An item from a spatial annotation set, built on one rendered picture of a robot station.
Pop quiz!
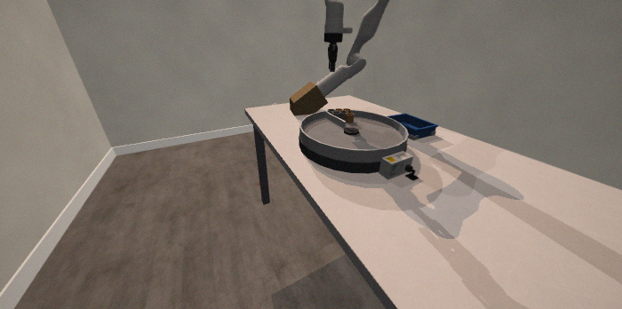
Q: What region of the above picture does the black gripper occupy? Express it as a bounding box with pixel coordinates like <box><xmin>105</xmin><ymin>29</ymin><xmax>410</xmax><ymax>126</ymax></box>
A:
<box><xmin>324</xmin><ymin>33</ymin><xmax>343</xmax><ymax>72</ymax></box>

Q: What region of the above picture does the grey round turning table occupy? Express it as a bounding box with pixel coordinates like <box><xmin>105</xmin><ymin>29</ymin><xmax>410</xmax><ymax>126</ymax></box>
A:
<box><xmin>299</xmin><ymin>110</ymin><xmax>418</xmax><ymax>181</ymax></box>

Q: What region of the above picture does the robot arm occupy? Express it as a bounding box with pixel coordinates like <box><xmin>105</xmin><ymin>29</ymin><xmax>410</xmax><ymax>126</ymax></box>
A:
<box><xmin>315</xmin><ymin>0</ymin><xmax>389</xmax><ymax>97</ymax></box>

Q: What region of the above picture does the blue square tray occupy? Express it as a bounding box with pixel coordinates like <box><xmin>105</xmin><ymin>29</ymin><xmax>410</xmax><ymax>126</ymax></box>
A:
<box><xmin>387</xmin><ymin>114</ymin><xmax>438</xmax><ymax>140</ymax></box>

